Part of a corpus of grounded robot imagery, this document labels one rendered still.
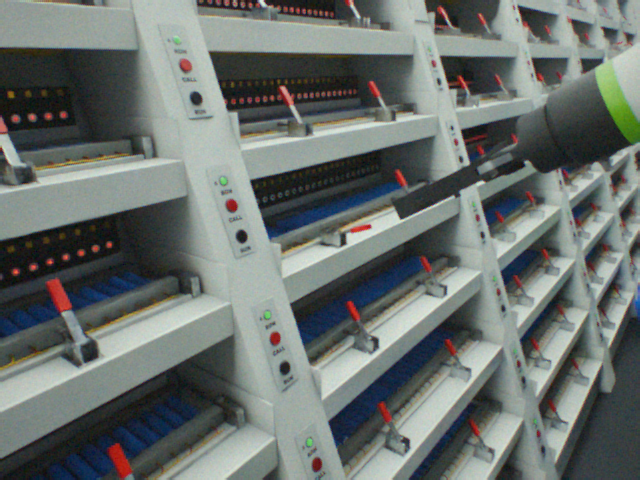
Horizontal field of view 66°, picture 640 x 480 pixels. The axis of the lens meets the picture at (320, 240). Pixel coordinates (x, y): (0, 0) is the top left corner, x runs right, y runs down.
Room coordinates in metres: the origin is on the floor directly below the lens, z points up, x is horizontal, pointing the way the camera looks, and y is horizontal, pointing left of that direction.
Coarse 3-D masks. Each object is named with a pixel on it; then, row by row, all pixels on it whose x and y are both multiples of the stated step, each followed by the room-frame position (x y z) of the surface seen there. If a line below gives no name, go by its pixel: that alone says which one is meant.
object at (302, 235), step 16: (400, 192) 1.08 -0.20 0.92; (352, 208) 0.96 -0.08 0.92; (368, 208) 0.98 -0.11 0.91; (384, 208) 1.03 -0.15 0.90; (320, 224) 0.87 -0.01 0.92; (336, 224) 0.90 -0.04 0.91; (352, 224) 0.91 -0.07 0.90; (272, 240) 0.79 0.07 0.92; (288, 240) 0.80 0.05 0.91; (304, 240) 0.83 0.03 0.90
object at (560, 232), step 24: (456, 0) 1.76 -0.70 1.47; (480, 0) 1.71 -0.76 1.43; (504, 0) 1.66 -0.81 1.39; (480, 24) 1.72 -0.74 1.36; (504, 24) 1.67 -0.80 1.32; (528, 48) 1.72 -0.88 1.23; (480, 72) 1.75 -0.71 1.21; (504, 72) 1.70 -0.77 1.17; (528, 72) 1.67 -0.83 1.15; (504, 120) 1.73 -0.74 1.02; (504, 192) 1.77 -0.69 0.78; (552, 240) 1.69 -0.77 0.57; (576, 240) 1.70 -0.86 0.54; (576, 264) 1.66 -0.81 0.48; (576, 288) 1.67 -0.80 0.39; (600, 384) 1.67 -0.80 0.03
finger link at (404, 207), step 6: (414, 192) 0.68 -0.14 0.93; (420, 192) 0.68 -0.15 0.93; (402, 198) 0.70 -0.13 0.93; (408, 198) 0.69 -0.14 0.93; (396, 204) 0.71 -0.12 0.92; (402, 204) 0.70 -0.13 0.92; (408, 204) 0.69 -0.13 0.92; (426, 204) 0.68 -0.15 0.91; (432, 204) 0.67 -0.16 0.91; (396, 210) 0.71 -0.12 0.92; (402, 210) 0.70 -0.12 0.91; (408, 210) 0.70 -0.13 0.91; (414, 210) 0.69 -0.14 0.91; (420, 210) 0.68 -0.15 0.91; (402, 216) 0.70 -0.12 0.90; (408, 216) 0.70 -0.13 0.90
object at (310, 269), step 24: (408, 168) 1.21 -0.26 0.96; (312, 192) 1.04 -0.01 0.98; (336, 192) 1.09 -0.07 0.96; (264, 216) 0.93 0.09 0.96; (384, 216) 0.98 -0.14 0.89; (432, 216) 1.04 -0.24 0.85; (360, 240) 0.84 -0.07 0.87; (384, 240) 0.90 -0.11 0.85; (288, 264) 0.75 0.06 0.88; (312, 264) 0.74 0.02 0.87; (336, 264) 0.79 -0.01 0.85; (360, 264) 0.85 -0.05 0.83; (288, 288) 0.71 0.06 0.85; (312, 288) 0.75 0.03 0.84
